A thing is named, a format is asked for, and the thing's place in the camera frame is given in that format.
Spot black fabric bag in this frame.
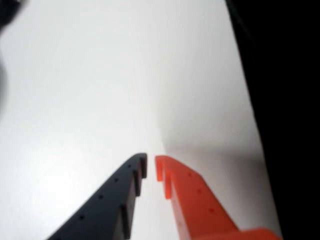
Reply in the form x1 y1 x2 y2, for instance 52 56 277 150
226 0 320 240

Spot black braided cable coil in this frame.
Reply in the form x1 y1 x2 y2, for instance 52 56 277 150
0 0 27 33

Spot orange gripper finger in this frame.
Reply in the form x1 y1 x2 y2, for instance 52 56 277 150
154 154 283 240

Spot navy gripper finger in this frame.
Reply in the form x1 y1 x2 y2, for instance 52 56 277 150
46 152 149 240

